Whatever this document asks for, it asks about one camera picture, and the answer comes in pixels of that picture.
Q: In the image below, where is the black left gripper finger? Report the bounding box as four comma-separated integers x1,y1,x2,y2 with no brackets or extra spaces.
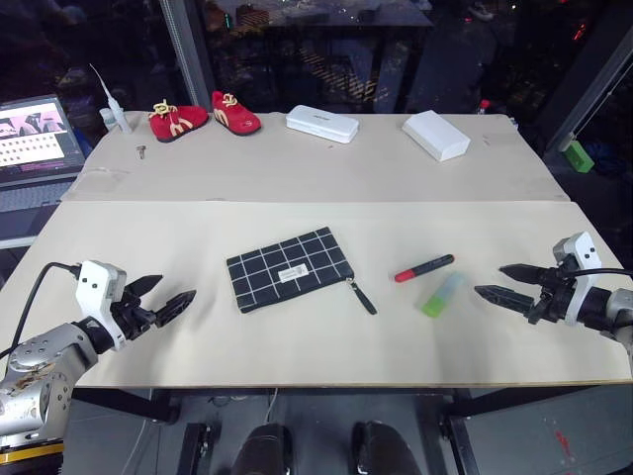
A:
125,274,164,301
154,289,198,329

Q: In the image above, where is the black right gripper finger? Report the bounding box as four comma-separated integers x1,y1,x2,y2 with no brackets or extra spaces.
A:
473,284,535,318
498,264,547,286

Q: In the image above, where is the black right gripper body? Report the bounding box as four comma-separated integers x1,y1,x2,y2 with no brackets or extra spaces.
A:
526,266,581,326

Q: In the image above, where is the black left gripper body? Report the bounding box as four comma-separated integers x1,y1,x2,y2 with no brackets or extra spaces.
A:
109,285,166,342

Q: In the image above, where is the green translucent eraser case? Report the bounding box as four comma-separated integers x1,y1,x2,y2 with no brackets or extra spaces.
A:
420,271,469,320

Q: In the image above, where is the black grid pencil pouch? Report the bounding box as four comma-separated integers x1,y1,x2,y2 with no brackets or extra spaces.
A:
226,226,378,316

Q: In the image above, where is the laptop computer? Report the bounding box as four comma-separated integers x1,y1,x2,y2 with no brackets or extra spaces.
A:
0,94,88,248

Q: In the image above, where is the white rounded glasses case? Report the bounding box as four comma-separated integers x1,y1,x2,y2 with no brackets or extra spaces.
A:
285,104,360,144

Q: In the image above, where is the red and black marker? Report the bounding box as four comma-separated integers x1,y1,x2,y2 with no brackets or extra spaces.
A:
394,253,455,283

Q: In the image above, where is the green block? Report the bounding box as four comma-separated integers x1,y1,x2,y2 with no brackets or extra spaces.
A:
561,140,595,174

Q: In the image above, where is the white rectangular box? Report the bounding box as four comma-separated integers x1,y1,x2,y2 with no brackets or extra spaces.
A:
401,110,472,162

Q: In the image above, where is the red shoe with yellow laces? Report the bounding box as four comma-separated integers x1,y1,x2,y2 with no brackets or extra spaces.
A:
147,98,210,143
211,90,262,136

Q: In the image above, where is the dark rounded robot foot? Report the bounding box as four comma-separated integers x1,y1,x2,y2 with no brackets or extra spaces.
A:
230,423,294,475
350,420,421,475

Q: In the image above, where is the white nozzle squeeze bottle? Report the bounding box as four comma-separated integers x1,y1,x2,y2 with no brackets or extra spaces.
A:
89,63,134,136

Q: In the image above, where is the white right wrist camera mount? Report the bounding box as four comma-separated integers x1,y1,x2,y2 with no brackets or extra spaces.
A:
551,231,603,327

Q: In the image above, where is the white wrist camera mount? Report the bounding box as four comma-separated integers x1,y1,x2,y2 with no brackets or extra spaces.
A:
74,259,128,351
551,231,603,327

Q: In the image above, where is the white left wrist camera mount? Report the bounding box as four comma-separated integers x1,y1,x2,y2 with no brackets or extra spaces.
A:
74,259,128,351

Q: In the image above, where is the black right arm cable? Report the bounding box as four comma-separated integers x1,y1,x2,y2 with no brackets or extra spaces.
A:
568,267,633,278

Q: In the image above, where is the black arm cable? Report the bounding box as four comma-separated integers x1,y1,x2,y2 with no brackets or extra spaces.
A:
0,261,82,359
568,267,633,278

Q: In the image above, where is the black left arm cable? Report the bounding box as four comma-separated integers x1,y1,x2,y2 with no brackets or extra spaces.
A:
0,261,82,359

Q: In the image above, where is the white cable under table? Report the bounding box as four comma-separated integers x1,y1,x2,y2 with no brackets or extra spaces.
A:
264,387,280,426

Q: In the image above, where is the black table frame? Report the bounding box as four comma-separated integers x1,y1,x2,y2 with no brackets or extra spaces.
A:
73,385,633,475

